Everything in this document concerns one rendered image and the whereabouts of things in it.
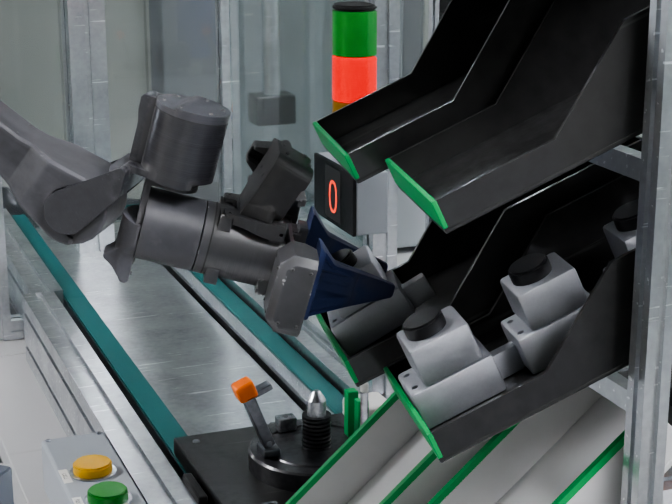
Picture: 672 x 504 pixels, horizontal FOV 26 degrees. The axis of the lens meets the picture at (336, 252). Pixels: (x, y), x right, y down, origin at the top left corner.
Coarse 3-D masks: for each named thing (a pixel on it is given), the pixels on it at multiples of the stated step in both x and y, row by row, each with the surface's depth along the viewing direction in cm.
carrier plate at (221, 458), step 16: (336, 416) 162; (224, 432) 158; (240, 432) 158; (176, 448) 156; (192, 448) 154; (208, 448) 154; (224, 448) 154; (240, 448) 154; (192, 464) 150; (208, 464) 150; (224, 464) 150; (240, 464) 150; (208, 480) 146; (224, 480) 146; (240, 480) 146; (256, 480) 146; (208, 496) 145; (224, 496) 143; (240, 496) 143; (256, 496) 143; (272, 496) 143; (288, 496) 143
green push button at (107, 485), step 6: (96, 486) 144; (102, 486) 144; (108, 486) 144; (114, 486) 144; (120, 486) 144; (126, 486) 145; (90, 492) 143; (96, 492) 143; (102, 492) 143; (108, 492) 143; (114, 492) 143; (120, 492) 143; (126, 492) 143; (90, 498) 143; (96, 498) 142; (102, 498) 142; (108, 498) 142; (114, 498) 142; (120, 498) 143; (126, 498) 143
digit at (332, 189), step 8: (328, 168) 164; (328, 176) 164; (336, 176) 162; (328, 184) 165; (336, 184) 162; (328, 192) 165; (336, 192) 163; (328, 200) 165; (336, 200) 163; (328, 208) 165; (336, 208) 163; (328, 216) 166; (336, 216) 163
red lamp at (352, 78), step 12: (336, 60) 159; (348, 60) 158; (360, 60) 158; (372, 60) 159; (336, 72) 159; (348, 72) 159; (360, 72) 158; (372, 72) 159; (336, 84) 160; (348, 84) 159; (360, 84) 159; (372, 84) 160; (336, 96) 160; (348, 96) 159; (360, 96) 159
